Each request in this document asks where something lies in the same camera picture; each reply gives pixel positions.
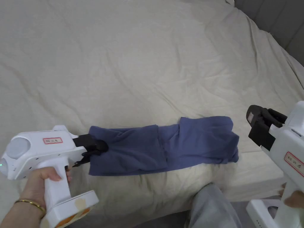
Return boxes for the person's left forearm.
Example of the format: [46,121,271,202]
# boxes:
[0,198,46,228]

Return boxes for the person's legs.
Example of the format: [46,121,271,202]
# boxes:
[188,183,243,228]

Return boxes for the person's right hand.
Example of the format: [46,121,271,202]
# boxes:
[280,186,304,208]

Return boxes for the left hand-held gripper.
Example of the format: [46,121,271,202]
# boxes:
[0,125,110,228]

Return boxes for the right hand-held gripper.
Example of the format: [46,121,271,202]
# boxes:
[246,101,304,228]

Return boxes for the grey padded headboard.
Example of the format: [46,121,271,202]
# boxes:
[225,0,304,67]

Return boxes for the bed with beige sheet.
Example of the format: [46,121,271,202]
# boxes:
[0,0,304,222]

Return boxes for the dark blue shirt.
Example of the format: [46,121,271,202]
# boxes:
[88,115,240,176]

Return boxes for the person's left hand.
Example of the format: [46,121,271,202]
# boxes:
[20,166,72,212]

